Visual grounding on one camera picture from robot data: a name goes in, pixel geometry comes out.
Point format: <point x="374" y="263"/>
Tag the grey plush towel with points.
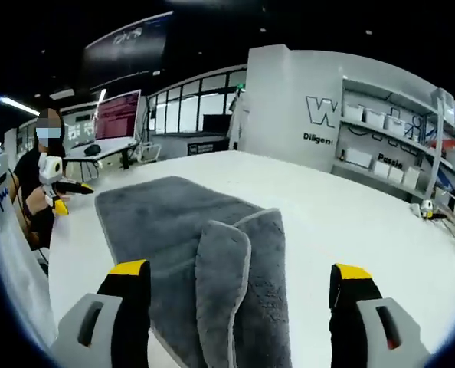
<point x="154" y="207"/>

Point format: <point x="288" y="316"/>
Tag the black soft bag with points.
<point x="92" y="149"/>

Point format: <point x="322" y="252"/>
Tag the white monitor desk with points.
<point x="109" y="145"/>

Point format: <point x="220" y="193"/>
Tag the short ceiling light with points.
<point x="18" y="105"/>

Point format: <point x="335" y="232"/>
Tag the computer monitor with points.
<point x="118" y="115"/>

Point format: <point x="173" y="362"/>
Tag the black printed cabinet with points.
<point x="208" y="147"/>

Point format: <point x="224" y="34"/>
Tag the black hanging banner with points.
<point x="128" y="50"/>

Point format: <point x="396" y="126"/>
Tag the black screen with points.
<point x="216" y="124"/>

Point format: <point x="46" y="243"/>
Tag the hanging white coat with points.
<point x="239" y="122"/>

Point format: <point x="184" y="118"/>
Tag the grey metal shelf rack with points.
<point x="437" y="134"/>

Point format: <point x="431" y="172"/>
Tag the rows of white storage boxes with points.
<point x="373" y="115"/>

